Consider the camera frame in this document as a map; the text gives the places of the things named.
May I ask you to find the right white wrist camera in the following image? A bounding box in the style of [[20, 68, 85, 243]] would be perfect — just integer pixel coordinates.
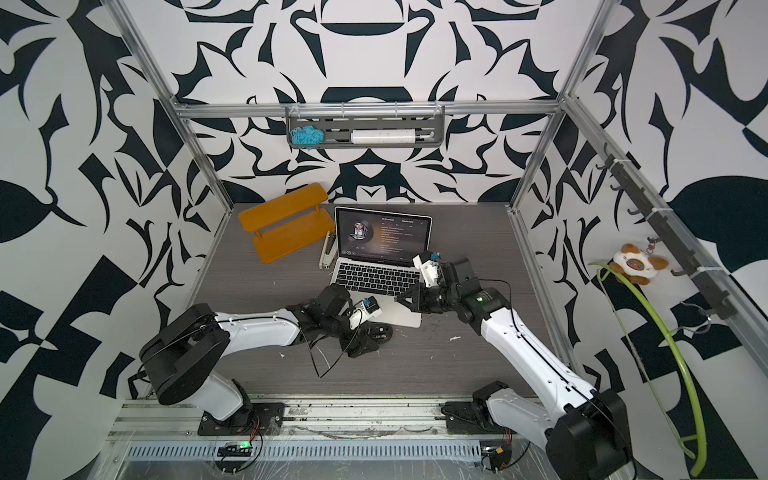
[[413, 251, 441, 288]]

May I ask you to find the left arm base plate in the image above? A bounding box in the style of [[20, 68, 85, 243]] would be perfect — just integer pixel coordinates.
[[197, 402, 286, 437]]

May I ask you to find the white paper roll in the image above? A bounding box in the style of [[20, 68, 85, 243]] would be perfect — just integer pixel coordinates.
[[350, 129, 417, 145]]

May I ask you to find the grey stapler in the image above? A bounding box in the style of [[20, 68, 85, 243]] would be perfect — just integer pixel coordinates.
[[318, 232, 338, 270]]

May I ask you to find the black hook rail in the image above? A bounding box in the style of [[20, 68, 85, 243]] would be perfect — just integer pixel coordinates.
[[602, 143, 737, 320]]

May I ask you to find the silver laptop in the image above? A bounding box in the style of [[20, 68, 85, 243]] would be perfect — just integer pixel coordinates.
[[332, 206, 433, 328]]

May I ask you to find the controller board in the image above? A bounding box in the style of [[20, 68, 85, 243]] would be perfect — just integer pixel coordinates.
[[216, 441, 253, 458], [480, 444, 512, 473]]

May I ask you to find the plush cat toy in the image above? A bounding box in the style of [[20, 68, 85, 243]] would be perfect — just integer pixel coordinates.
[[608, 243, 669, 285]]

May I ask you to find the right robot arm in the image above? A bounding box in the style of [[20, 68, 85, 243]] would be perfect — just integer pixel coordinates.
[[397, 251, 638, 479]]

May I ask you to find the left controller board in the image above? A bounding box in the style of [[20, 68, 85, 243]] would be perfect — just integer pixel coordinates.
[[216, 441, 253, 458]]

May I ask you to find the teal cloth ball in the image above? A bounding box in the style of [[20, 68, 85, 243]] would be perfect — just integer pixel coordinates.
[[290, 125, 325, 148]]

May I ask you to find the black wireless mouse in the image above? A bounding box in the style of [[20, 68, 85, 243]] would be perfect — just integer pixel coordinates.
[[359, 321, 393, 344]]

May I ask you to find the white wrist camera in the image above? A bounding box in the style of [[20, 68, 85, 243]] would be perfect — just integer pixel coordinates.
[[413, 251, 441, 288], [348, 297, 382, 330]]

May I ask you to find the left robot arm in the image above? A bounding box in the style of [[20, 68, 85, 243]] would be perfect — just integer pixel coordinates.
[[138, 284, 393, 431]]

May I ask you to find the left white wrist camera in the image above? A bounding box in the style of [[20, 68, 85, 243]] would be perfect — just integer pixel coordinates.
[[348, 297, 382, 330]]

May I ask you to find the green hose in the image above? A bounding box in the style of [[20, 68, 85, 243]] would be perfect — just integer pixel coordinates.
[[589, 260, 708, 478]]

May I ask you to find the right controller board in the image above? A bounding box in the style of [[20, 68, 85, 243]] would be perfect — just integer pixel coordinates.
[[480, 444, 512, 473]]

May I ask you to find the grey wall shelf tray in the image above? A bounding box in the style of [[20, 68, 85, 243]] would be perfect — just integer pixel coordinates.
[[284, 103, 446, 149]]

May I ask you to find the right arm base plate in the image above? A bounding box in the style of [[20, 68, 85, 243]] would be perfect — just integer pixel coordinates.
[[440, 401, 503, 435]]

